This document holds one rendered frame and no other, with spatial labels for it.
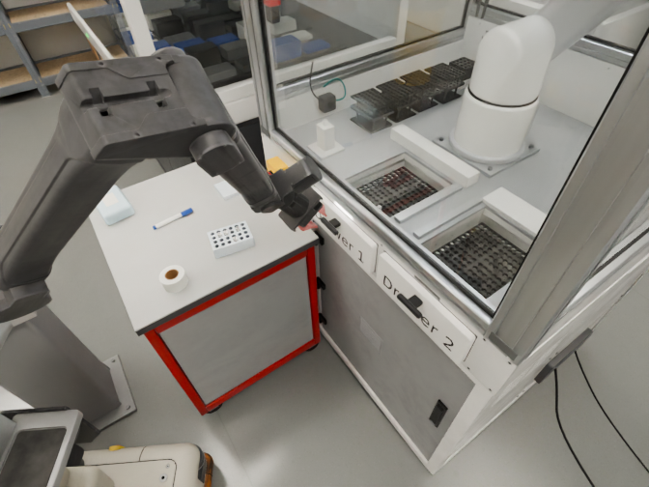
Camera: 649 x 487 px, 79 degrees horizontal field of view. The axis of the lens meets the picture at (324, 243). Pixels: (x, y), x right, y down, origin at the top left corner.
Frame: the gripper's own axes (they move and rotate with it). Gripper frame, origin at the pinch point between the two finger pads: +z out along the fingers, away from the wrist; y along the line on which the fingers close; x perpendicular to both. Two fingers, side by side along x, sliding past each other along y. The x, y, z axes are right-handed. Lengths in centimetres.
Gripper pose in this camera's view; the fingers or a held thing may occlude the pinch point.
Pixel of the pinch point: (319, 218)
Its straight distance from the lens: 97.1
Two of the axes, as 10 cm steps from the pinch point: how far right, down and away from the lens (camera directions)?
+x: -5.7, -6.0, 5.6
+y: 6.5, -7.5, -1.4
